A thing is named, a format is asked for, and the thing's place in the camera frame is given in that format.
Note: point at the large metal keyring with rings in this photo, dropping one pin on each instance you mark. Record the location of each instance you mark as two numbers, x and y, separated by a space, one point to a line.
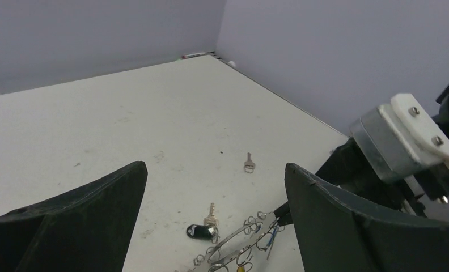
236 251

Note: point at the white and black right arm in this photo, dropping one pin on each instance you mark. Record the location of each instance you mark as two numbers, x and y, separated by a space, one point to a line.
434 182

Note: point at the red and white marker pen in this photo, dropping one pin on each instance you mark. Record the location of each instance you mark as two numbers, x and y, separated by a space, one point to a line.
194 55

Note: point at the silver key with small ring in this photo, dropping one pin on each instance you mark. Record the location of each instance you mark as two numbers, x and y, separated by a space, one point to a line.
249 165

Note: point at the black key fob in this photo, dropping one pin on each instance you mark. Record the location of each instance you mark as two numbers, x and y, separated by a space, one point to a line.
201 232

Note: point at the brass key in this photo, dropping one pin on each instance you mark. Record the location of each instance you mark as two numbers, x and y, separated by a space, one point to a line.
211 219

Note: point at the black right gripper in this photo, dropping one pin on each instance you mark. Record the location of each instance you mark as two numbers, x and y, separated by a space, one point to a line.
348 168

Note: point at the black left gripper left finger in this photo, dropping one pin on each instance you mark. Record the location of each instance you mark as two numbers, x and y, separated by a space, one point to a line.
88 228

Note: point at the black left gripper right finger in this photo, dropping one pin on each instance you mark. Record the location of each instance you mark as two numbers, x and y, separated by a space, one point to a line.
339 231

